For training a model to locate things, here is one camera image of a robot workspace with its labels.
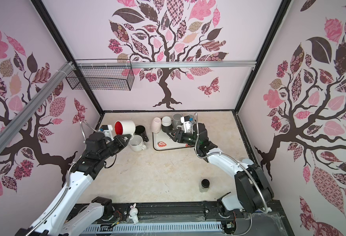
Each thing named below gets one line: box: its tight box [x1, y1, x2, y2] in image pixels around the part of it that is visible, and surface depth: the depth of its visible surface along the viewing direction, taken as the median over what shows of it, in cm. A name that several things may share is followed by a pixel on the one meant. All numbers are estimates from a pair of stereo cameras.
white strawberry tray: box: [152, 129, 195, 151], surface depth 102 cm
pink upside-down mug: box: [151, 117, 162, 134], surface depth 103 cm
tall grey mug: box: [172, 112, 183, 130], surface depth 105 cm
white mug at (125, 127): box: [114, 119, 136, 140], surface depth 76 cm
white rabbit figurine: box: [128, 203, 139, 225], surface depth 73 cm
